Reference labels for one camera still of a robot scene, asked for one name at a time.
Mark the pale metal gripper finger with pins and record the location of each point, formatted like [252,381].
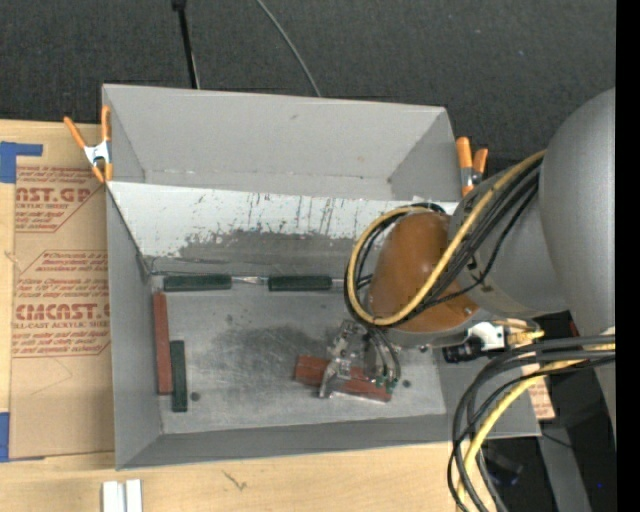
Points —
[339,376]
[336,356]

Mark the red-brown block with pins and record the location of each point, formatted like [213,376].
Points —
[162,345]
[310,371]

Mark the grey metal bin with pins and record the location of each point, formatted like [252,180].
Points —
[260,360]

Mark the dark green flat block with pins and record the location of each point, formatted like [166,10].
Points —
[197,283]
[178,376]
[300,283]

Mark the brown cardboard board red print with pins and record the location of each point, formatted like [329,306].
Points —
[55,280]

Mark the black cylinder on white bracket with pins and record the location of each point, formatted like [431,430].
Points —
[472,347]

